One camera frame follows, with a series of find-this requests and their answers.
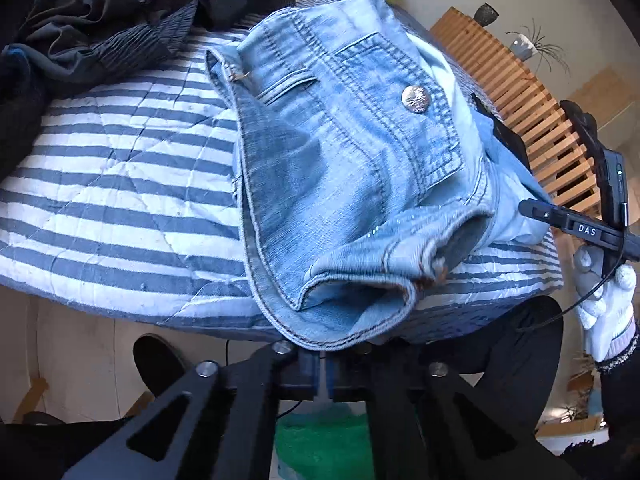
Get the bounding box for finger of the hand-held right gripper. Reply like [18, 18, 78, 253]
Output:
[518, 199, 569, 227]

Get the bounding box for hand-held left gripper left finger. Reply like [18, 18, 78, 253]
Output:
[60, 341, 322, 480]

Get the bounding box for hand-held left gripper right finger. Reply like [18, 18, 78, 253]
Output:
[331, 344, 583, 480]

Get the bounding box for light blue denim pants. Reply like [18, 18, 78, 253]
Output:
[206, 0, 556, 353]

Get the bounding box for person's right forearm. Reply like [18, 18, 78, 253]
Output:
[595, 330, 640, 441]

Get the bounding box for person's right hand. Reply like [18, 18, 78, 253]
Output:
[572, 244, 638, 363]

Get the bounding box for black folded garment yellow print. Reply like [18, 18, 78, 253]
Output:
[470, 92, 531, 171]

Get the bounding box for person's black trouser leg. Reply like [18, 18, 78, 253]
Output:
[410, 295, 566, 433]

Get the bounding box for air plant in white pot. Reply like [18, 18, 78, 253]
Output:
[505, 17, 571, 78]

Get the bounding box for dark ceramic vase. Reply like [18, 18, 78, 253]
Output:
[472, 2, 498, 28]

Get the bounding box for blue white striped quilt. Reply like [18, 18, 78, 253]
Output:
[0, 0, 566, 346]

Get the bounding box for pile of dark clothes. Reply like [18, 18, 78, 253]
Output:
[0, 0, 296, 181]

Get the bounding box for thin black cable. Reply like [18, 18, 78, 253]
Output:
[520, 200, 631, 333]

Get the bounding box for wooden slatted bed frame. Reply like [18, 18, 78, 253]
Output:
[429, 6, 601, 221]

